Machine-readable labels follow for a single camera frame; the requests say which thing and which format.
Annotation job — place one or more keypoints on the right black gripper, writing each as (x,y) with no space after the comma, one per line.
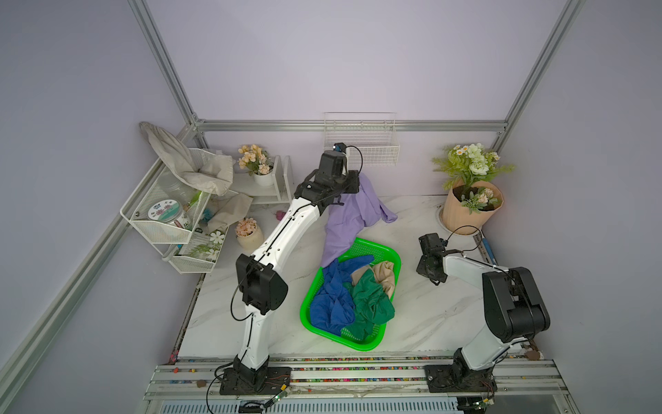
(420,270)

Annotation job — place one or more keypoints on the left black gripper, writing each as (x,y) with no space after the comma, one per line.
(353,176)

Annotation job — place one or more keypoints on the purple t-shirt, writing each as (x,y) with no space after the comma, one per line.
(346,221)

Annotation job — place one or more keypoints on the green plastic laundry basket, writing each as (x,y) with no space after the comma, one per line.
(360,247)

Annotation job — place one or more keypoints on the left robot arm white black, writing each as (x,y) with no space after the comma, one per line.
(262,288)

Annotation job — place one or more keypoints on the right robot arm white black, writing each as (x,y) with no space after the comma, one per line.
(514,312)

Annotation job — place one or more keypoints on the beige t-shirt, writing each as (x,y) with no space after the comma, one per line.
(383,273)

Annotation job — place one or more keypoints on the large terracotta flower pot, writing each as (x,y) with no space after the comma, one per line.
(468,212)

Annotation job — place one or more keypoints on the green t-shirt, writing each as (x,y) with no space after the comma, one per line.
(372,308)

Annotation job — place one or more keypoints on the small white pot peach flowers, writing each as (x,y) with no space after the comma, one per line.
(257,161)

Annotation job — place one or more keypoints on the white small shelf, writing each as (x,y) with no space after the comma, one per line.
(273,189)

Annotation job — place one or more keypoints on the cream ribbed pot pink flowers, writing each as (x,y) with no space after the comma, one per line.
(249,234)

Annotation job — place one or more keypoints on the beige cloth on rack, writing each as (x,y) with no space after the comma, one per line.
(230,211)

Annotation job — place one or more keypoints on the green white artificial flowers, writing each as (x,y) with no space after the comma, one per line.
(468,165)

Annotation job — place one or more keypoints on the blue t-shirt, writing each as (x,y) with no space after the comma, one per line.
(332,308)

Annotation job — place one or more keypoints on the grey cloth bag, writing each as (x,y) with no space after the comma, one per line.
(199,169)

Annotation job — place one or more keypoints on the floral printed packet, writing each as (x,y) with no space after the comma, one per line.
(209,249)

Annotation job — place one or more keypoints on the round floral tin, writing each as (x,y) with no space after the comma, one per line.
(165,211)

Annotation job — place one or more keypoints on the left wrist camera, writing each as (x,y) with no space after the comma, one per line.
(340,147)

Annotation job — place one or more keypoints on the white wire wall basket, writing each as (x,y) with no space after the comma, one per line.
(370,137)

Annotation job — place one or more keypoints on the white tiered wire rack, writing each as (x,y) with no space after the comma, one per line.
(170,240)

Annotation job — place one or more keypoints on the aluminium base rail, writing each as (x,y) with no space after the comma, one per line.
(355,377)

